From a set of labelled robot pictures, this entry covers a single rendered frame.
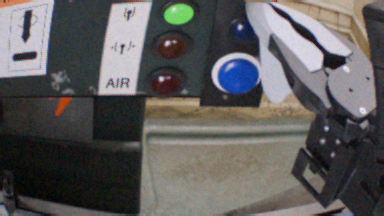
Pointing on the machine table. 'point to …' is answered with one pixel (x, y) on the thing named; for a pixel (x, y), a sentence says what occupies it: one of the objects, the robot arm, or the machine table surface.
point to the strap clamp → (10, 193)
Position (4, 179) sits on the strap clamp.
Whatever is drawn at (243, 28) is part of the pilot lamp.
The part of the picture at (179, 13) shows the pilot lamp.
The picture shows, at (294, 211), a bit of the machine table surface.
